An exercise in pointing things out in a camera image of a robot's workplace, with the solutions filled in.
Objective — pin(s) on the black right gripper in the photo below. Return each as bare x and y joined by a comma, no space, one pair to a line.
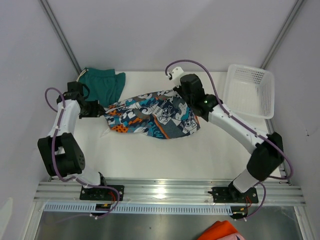
182,92

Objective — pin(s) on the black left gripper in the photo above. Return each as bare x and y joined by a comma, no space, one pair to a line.
96,110

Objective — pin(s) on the teal green shorts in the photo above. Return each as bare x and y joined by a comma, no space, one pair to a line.
105,86

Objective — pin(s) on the patterned blue orange shorts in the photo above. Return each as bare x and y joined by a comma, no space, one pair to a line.
162,114

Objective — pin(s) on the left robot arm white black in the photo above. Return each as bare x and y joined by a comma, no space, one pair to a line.
60,152

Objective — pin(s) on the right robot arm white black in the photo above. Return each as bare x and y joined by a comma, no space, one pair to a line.
265,149

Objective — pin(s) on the white plastic mesh basket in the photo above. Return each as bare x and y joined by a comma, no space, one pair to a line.
250,91

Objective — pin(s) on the orange cloth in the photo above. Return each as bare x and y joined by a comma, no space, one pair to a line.
218,230

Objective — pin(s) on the pink cloth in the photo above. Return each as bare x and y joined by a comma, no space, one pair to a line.
233,236

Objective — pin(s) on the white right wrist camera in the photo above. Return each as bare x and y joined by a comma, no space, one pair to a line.
176,73

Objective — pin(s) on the left aluminium frame post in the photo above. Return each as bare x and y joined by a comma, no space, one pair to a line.
48,11

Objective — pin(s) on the aluminium frame post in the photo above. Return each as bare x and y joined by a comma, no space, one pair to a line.
48,11
283,32

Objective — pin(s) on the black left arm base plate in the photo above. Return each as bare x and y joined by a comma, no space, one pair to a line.
97,194

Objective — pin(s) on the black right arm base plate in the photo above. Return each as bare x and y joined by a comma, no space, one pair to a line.
226,194

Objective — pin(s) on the white slotted cable duct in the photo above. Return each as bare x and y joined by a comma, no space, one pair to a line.
130,208

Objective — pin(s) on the aluminium mounting rail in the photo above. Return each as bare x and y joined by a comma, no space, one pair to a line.
170,191

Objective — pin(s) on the right aluminium frame post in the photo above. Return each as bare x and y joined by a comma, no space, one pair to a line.
283,32

